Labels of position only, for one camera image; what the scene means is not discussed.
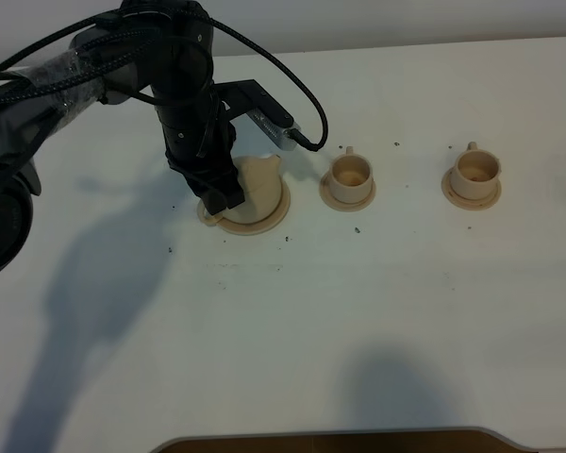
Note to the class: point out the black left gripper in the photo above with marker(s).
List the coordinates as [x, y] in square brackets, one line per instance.
[198, 146]

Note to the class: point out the beige ceramic teapot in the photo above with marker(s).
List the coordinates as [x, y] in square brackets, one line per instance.
[261, 185]

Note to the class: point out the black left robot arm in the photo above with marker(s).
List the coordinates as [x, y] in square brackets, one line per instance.
[157, 52]

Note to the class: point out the beige saucer near teapot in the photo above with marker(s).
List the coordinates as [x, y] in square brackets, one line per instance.
[335, 204]

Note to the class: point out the beige teacup near teapot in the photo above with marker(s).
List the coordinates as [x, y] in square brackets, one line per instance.
[351, 177]

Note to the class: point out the beige teacup far right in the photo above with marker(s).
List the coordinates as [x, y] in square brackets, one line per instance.
[475, 173]

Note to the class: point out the beige saucer far right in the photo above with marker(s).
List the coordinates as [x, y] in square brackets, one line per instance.
[467, 204]

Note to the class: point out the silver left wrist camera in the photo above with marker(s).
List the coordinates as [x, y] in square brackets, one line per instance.
[248, 97]

